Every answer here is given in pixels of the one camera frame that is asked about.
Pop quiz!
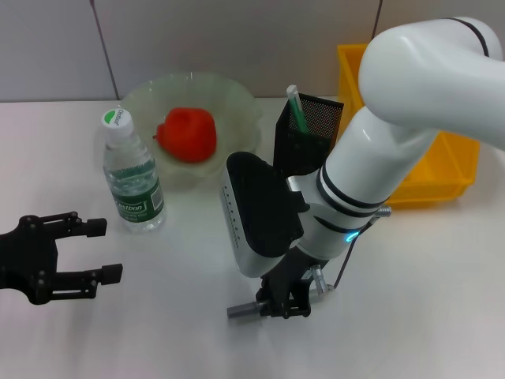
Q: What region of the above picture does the small silver connector stub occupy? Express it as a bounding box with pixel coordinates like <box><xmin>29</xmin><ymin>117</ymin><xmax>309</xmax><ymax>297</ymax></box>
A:
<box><xmin>310</xmin><ymin>265</ymin><xmax>331</xmax><ymax>294</ymax></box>

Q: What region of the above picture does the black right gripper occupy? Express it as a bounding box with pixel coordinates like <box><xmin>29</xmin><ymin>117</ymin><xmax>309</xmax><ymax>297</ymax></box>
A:
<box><xmin>255</xmin><ymin>246</ymin><xmax>325</xmax><ymax>319</ymax></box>

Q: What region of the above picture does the yellow plastic bin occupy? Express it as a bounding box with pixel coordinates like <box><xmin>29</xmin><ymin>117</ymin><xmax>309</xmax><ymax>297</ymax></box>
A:
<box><xmin>337</xmin><ymin>43</ymin><xmax>481</xmax><ymax>208</ymax></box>

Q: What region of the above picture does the black mesh pen holder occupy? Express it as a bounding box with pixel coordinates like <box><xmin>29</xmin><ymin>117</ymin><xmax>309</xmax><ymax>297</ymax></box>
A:
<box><xmin>273</xmin><ymin>92</ymin><xmax>345</xmax><ymax>179</ymax></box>

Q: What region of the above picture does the orange fruit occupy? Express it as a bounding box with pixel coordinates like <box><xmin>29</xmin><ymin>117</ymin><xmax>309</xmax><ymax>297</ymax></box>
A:
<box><xmin>152</xmin><ymin>107</ymin><xmax>218</xmax><ymax>163</ymax></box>

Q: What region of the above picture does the green toothbrush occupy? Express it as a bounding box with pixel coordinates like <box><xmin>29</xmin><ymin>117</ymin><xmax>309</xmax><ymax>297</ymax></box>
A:
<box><xmin>286</xmin><ymin>84</ymin><xmax>311</xmax><ymax>134</ymax></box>

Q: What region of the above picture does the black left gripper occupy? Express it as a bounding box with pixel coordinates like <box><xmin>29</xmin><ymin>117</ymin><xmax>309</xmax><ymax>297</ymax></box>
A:
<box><xmin>0</xmin><ymin>212</ymin><xmax>124</xmax><ymax>306</ymax></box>

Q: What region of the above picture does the green wavy glass fruit plate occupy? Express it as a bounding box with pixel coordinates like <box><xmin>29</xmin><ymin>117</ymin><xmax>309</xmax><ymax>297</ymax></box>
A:
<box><xmin>120</xmin><ymin>71</ymin><xmax>264</xmax><ymax>193</ymax></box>

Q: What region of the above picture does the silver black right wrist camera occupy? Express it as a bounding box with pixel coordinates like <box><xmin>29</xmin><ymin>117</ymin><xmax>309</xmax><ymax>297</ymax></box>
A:
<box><xmin>222</xmin><ymin>152</ymin><xmax>305</xmax><ymax>278</ymax></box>

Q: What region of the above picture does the grey marker pen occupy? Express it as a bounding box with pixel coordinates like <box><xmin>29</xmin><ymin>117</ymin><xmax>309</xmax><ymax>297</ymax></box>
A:
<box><xmin>227</xmin><ymin>290</ymin><xmax>331</xmax><ymax>319</ymax></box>

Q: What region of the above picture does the clear green-label water bottle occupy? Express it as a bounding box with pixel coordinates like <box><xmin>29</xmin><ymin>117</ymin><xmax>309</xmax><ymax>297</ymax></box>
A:
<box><xmin>100</xmin><ymin>108</ymin><xmax>167</xmax><ymax>234</ymax></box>

